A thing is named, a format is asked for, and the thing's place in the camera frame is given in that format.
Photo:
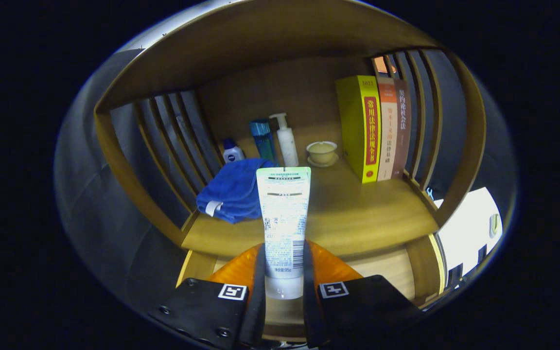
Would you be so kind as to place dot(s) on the beige lidded tea cup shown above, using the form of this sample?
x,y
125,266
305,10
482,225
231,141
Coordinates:
x,y
322,152

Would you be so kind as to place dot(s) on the wooden drawer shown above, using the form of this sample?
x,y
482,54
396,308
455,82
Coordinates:
x,y
387,272

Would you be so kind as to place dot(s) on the white pump bottle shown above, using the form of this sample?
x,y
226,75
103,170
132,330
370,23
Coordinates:
x,y
287,143

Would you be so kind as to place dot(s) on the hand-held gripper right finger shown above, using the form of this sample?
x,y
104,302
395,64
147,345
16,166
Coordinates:
x,y
308,311

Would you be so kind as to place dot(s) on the white cosmetic tube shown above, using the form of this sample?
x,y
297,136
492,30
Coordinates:
x,y
284,218

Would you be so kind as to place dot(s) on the thick yellow book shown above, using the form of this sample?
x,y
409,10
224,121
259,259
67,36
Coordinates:
x,y
360,126

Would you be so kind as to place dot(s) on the white side cabinet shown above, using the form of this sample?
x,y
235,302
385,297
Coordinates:
x,y
464,228

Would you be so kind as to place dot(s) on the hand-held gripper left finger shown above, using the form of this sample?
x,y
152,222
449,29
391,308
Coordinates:
x,y
259,311

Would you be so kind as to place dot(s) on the orange and white book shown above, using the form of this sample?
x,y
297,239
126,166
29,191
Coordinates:
x,y
388,131

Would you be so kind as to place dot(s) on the wooden cabinet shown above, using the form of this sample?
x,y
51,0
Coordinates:
x,y
270,43

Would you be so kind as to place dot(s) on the small white blue-capped bottle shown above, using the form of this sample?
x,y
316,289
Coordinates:
x,y
233,152

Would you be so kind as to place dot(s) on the blue folded towel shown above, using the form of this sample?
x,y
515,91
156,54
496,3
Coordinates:
x,y
236,189

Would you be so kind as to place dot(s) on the flat black block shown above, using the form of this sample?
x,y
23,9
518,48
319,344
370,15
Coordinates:
x,y
481,253

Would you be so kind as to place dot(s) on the wooden countertop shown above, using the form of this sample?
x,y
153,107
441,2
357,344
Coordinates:
x,y
358,214

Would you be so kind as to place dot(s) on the black open box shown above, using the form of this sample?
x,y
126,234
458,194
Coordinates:
x,y
455,274

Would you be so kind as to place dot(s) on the brown book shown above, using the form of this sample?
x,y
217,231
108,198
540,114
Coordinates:
x,y
402,126

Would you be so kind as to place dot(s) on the tall blue bottle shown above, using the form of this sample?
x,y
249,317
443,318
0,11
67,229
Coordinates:
x,y
264,141

